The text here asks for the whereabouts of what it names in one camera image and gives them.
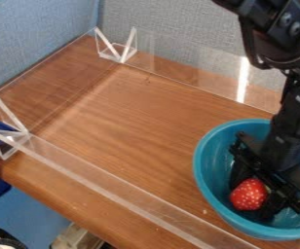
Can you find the red strawberry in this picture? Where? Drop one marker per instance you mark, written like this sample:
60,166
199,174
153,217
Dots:
250,195

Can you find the blue plastic bowl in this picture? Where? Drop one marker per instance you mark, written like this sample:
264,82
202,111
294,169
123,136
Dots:
212,167

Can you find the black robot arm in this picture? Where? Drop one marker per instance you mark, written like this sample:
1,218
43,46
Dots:
270,25

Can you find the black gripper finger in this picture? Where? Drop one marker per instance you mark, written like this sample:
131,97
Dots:
272,206
242,170

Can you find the beige object under table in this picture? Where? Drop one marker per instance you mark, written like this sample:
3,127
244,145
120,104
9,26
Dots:
77,238

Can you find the clear acrylic barrier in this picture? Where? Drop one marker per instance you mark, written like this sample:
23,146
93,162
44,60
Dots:
109,114

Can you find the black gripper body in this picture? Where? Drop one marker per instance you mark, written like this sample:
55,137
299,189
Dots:
279,181

